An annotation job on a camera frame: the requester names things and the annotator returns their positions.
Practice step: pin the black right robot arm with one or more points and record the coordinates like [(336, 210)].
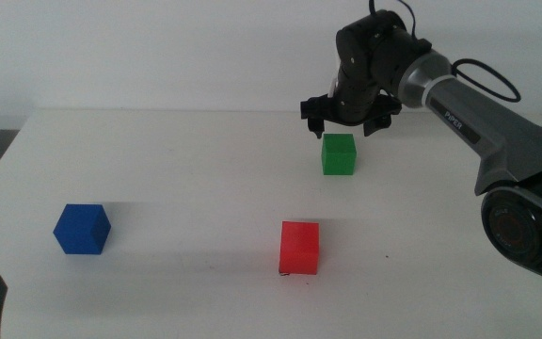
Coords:
[(487, 132)]

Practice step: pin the blue cube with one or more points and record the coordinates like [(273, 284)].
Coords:
[(80, 230)]

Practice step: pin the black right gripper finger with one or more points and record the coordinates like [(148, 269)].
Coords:
[(375, 124), (317, 127)]

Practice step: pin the green cube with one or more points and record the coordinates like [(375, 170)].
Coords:
[(338, 155)]

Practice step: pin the red cube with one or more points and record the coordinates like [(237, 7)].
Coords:
[(299, 249)]

